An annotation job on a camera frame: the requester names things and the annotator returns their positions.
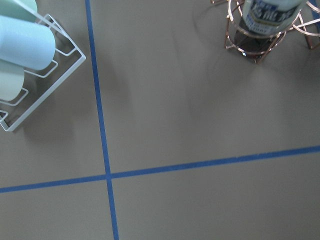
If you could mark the front dark drink bottle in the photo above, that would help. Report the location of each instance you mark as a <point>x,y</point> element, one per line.
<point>265,18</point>

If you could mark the copper wire bottle rack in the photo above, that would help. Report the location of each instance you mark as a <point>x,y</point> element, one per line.
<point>306,23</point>

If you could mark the light blue cup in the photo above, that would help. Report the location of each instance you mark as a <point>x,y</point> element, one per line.
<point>26,44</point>

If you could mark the mint green cup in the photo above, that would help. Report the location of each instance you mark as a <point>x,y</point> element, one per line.
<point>9,9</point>

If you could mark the white wire cup rack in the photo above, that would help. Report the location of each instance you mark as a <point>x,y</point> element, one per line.
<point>38,85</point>

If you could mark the white cup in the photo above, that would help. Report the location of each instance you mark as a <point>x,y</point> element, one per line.
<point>11,80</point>

